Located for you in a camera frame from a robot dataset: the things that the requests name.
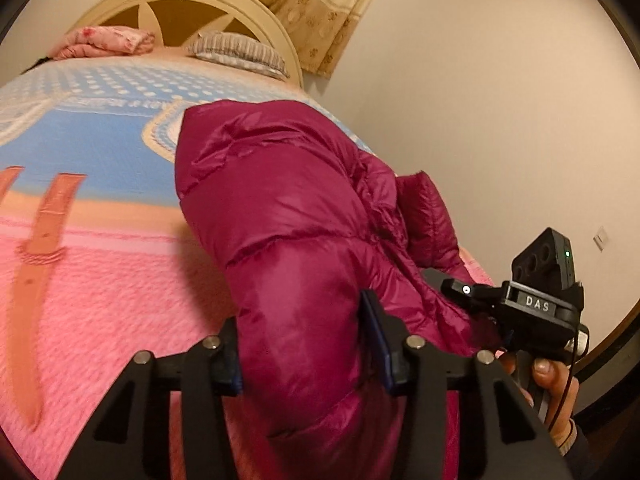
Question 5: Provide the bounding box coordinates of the magenta puffer jacket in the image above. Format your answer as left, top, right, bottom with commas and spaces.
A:
175, 99, 506, 480

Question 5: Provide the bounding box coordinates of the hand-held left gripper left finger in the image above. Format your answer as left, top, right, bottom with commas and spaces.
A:
55, 317, 246, 480

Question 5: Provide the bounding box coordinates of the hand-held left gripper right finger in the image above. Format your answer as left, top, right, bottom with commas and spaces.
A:
360, 289, 573, 480

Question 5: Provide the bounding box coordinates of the grey striped pillow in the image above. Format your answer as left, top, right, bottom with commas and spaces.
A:
184, 31, 291, 80

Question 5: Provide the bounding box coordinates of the beige patterned curtain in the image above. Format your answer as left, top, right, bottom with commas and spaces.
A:
166, 0, 396, 80

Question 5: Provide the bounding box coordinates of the folded pink floral blanket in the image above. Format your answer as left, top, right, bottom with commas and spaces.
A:
49, 25, 157, 61

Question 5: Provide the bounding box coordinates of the person's right forearm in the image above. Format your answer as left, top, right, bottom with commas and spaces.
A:
559, 417, 603, 463

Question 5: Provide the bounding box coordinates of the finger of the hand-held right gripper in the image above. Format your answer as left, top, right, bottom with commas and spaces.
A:
440, 276, 503, 313

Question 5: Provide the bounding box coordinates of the printed blue pink blanket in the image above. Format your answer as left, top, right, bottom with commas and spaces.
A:
0, 52, 493, 480

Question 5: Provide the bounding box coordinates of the person's right hand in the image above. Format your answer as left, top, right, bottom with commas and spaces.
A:
497, 351, 581, 457

